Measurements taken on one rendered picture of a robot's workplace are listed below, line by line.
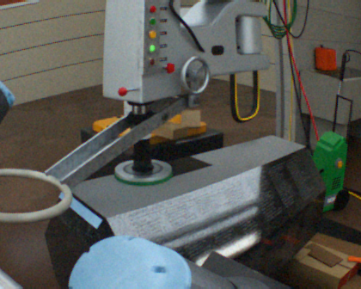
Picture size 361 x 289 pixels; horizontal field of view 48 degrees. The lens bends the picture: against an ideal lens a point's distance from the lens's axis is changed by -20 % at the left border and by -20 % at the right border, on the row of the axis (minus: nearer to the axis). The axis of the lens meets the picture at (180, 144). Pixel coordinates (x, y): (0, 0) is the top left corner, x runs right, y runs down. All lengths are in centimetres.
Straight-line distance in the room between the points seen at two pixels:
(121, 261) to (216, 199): 126
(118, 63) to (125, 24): 16
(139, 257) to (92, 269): 7
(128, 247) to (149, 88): 118
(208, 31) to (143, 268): 148
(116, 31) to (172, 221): 69
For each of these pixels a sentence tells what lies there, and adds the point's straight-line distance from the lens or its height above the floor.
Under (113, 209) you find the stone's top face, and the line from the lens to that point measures 158.
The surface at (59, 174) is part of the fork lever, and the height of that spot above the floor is 91.
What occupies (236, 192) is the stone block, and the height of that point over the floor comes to 78.
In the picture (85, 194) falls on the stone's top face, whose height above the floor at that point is 82.
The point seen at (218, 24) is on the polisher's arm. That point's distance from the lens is 194.
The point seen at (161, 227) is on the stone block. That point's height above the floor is 76.
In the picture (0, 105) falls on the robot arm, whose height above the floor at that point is 130.
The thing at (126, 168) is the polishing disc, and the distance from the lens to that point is 187.
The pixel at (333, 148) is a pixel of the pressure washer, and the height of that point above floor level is 51.
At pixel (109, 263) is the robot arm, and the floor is 121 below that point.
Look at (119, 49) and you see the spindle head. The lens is 170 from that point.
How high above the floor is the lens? 148
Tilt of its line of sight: 17 degrees down
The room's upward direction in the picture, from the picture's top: 1 degrees counter-clockwise
